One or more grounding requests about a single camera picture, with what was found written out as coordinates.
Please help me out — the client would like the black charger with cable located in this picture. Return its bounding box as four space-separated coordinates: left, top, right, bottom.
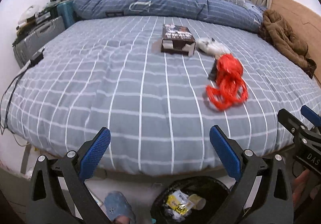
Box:
1 47 45 135

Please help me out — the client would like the brown fleece jacket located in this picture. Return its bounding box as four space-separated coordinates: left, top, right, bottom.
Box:
258 9 317 78

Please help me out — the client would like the dark cardboard snack box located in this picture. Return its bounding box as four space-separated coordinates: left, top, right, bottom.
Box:
152 24 196 57

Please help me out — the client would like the red plastic bag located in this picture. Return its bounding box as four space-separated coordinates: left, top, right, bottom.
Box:
206 54 249 111

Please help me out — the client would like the black trash bin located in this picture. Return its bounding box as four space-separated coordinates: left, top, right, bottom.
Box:
150 176 230 224

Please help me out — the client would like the grey suitcase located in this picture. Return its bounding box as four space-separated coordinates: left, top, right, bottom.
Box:
13 16 65 68

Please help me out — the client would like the grey checked bed sheet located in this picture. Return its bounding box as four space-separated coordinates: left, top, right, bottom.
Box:
8 16 320 176

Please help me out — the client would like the white paper cup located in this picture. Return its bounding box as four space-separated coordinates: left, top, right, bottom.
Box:
188 194 206 210

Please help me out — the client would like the brown wooden bed frame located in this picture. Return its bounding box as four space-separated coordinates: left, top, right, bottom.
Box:
24 146 297 182

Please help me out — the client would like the blue striped duvet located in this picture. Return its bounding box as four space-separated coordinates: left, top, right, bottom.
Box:
73 0 263 33

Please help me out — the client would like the wooden headboard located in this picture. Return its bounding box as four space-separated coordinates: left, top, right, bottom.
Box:
271 0 321 86

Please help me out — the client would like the teal plastic crate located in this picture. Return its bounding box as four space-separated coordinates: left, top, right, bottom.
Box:
57 0 76 29

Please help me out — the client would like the blue left slipper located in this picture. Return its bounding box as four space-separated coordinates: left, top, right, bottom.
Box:
104 191 136 224

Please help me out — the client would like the yellow snack wrapper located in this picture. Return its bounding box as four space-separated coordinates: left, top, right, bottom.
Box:
166 190 193 216

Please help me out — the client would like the person right hand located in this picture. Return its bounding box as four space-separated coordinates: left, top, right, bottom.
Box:
292 169 310 208

